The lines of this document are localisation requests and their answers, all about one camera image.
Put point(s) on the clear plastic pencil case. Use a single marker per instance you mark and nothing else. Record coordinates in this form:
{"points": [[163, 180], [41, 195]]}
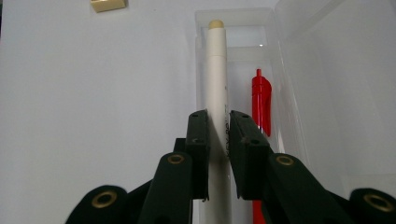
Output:
{"points": [[327, 93]]}

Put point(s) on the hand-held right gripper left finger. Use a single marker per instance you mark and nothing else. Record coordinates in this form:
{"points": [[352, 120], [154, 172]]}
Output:
{"points": [[174, 186]]}

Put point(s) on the white pen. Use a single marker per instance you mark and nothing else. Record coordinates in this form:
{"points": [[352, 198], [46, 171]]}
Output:
{"points": [[216, 77]]}

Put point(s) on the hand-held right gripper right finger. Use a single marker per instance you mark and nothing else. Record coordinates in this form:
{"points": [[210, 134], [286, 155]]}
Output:
{"points": [[280, 186]]}

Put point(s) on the red pen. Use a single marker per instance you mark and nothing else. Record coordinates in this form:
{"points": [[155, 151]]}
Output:
{"points": [[261, 99]]}

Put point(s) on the small beige eraser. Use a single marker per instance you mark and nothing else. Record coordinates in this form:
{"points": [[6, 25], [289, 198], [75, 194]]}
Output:
{"points": [[109, 4]]}

